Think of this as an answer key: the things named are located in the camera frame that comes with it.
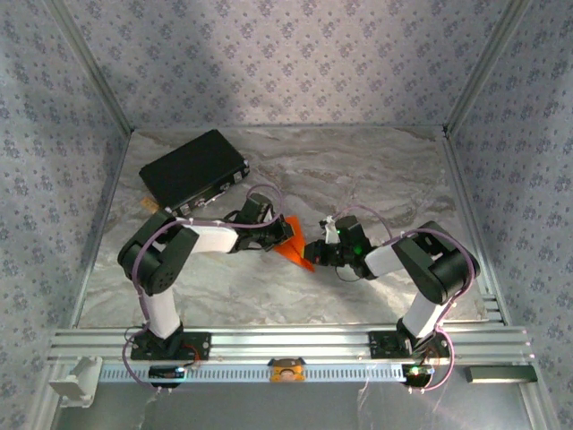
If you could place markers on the orange paper sheet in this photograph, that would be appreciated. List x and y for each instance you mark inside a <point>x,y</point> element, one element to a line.
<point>295,251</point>

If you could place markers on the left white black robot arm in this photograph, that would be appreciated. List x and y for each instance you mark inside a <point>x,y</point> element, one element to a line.
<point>161,313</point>

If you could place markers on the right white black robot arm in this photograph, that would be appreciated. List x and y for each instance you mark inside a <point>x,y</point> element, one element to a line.
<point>421,313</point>

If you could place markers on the black hard case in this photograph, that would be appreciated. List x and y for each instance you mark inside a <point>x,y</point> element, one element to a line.
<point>192,170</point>

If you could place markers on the small brown tag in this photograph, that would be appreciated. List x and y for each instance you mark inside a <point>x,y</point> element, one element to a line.
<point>150,206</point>

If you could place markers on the orange yellow figure sticker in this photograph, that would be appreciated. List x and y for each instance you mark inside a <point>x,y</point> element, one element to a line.
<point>286,371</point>

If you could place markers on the right black controller board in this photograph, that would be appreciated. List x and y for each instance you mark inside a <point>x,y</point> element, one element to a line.
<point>416,372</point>

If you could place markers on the black controller board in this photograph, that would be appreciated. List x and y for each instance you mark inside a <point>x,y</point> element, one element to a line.
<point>416,372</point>
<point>165,372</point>

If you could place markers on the left black controller board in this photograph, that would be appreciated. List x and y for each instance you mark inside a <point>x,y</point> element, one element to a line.
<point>165,372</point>

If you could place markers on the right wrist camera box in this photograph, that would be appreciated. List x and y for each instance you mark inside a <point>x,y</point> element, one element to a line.
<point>331,230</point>

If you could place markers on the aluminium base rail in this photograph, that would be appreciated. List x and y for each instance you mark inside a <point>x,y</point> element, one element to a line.
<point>291,342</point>

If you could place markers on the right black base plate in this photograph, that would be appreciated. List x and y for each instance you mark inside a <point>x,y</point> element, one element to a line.
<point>380,345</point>

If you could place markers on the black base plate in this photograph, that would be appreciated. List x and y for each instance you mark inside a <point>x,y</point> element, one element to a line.
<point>199,347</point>
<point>380,345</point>

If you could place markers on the aluminium side rail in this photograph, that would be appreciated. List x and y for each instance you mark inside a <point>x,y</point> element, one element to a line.
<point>461,179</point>
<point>115,179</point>

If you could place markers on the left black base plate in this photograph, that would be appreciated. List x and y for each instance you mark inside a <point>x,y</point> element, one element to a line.
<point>199,347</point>

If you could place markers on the aluminium corner post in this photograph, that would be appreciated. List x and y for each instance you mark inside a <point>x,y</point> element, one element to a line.
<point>484,67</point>
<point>91,67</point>

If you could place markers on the white plastic bracket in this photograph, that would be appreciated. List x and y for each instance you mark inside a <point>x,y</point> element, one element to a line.
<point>71,380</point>

